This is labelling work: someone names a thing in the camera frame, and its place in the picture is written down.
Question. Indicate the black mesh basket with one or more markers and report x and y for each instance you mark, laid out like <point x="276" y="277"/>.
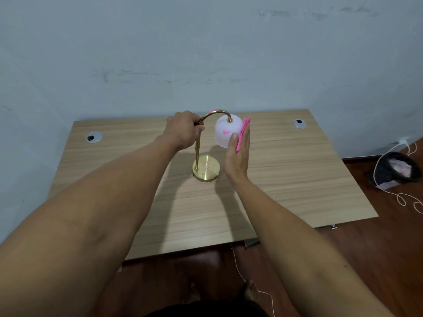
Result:
<point x="385" y="173"/>

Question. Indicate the person's right forearm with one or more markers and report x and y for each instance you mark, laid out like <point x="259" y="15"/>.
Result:
<point x="297" y="254"/>

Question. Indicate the gold desk lamp white shade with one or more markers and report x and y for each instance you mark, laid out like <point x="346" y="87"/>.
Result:
<point x="206" y="168"/>

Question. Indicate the pink cleaning cloth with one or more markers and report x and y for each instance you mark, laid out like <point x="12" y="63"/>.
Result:
<point x="242" y="132"/>

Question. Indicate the metal desk leg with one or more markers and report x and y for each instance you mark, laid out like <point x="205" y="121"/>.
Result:
<point x="251" y="242"/>

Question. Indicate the person's right foot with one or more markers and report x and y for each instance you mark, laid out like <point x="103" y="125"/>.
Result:
<point x="249" y="290"/>

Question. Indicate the person's black shorts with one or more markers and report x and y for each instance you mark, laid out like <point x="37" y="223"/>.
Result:
<point x="208" y="309"/>

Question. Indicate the person's left hand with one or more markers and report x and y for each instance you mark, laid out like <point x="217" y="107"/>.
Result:
<point x="180" y="132"/>

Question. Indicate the person's right thumb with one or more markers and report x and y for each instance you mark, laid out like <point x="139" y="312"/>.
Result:
<point x="234" y="143"/>

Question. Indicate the white wall plug adapter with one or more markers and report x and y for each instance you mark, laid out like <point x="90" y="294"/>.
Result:
<point x="403" y="140"/>

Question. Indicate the person's left thumb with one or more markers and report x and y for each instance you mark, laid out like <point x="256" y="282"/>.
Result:
<point x="199" y="128"/>

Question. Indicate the person's left foot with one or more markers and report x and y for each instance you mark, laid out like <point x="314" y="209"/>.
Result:
<point x="191" y="292"/>

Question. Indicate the person's foot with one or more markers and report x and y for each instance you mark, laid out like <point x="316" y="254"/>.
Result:
<point x="249" y="290"/>
<point x="191" y="292"/>

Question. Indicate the person's left forearm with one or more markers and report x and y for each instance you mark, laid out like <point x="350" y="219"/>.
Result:
<point x="82" y="234"/>

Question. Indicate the person's right hand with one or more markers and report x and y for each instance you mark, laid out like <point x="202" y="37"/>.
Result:
<point x="237" y="163"/>

